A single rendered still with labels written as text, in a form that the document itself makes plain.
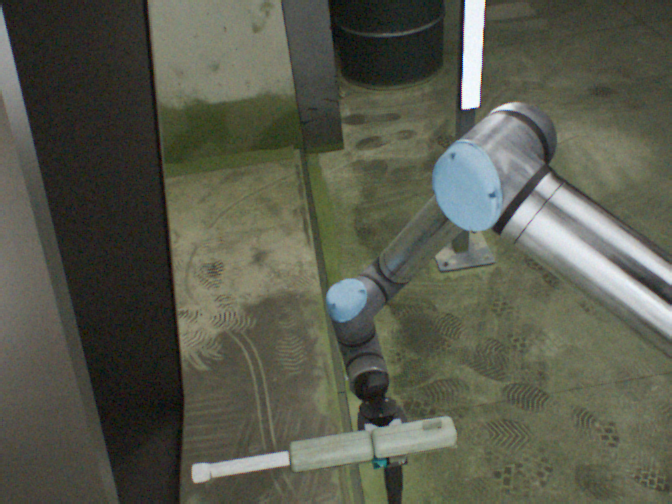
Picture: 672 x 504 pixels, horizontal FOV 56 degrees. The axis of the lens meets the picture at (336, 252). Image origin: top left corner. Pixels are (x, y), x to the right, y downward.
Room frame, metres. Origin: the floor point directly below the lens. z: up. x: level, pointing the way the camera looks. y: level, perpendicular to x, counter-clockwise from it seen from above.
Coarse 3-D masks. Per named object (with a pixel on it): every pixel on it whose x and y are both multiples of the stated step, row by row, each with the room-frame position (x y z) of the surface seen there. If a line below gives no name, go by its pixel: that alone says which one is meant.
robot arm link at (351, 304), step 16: (336, 288) 0.96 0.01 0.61; (352, 288) 0.95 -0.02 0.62; (368, 288) 0.96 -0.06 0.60; (336, 304) 0.92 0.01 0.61; (352, 304) 0.91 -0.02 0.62; (368, 304) 0.93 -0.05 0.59; (384, 304) 0.95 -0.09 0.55; (336, 320) 0.90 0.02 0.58; (352, 320) 0.90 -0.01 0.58; (368, 320) 0.91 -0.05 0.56; (336, 336) 0.92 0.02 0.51; (352, 336) 0.89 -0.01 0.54; (368, 336) 0.90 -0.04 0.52
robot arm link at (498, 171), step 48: (480, 144) 0.70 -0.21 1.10; (528, 144) 0.72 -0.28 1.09; (480, 192) 0.65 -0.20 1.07; (528, 192) 0.64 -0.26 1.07; (576, 192) 0.64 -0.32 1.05; (528, 240) 0.61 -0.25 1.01; (576, 240) 0.58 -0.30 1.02; (624, 240) 0.57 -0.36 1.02; (576, 288) 0.56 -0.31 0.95; (624, 288) 0.52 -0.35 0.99
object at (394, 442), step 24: (360, 432) 0.64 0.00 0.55; (384, 432) 0.64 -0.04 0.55; (408, 432) 0.63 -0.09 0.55; (432, 432) 0.62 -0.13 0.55; (456, 432) 0.62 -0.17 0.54; (264, 456) 0.62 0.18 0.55; (288, 456) 0.62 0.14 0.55; (312, 456) 0.61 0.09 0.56; (336, 456) 0.60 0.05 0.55; (360, 456) 0.60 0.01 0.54; (384, 456) 0.60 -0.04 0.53; (384, 480) 0.62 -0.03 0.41
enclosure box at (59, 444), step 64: (0, 0) 0.85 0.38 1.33; (64, 0) 0.85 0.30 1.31; (128, 0) 0.85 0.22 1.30; (0, 64) 0.27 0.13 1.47; (64, 64) 0.85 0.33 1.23; (128, 64) 0.85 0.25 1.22; (0, 128) 0.26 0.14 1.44; (64, 128) 0.85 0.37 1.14; (128, 128) 0.85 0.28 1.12; (0, 192) 0.26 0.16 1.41; (64, 192) 0.84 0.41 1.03; (128, 192) 0.85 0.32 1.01; (0, 256) 0.26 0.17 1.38; (64, 256) 0.84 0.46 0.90; (128, 256) 0.84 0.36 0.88; (0, 320) 0.26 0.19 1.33; (64, 320) 0.26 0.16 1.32; (128, 320) 0.84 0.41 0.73; (0, 384) 0.25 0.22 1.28; (64, 384) 0.26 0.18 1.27; (128, 384) 0.84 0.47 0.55; (0, 448) 0.25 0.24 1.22; (64, 448) 0.25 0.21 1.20; (128, 448) 0.73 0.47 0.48
